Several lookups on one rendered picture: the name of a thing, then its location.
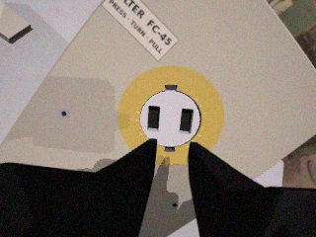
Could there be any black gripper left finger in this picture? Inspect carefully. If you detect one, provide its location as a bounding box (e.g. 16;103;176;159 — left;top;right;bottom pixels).
0;138;157;237

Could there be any grey cylinder with two slots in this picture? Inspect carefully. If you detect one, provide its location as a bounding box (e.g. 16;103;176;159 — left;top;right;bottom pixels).
140;85;199;147

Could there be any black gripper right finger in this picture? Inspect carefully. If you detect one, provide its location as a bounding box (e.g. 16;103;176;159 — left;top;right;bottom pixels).
188;142;316;237

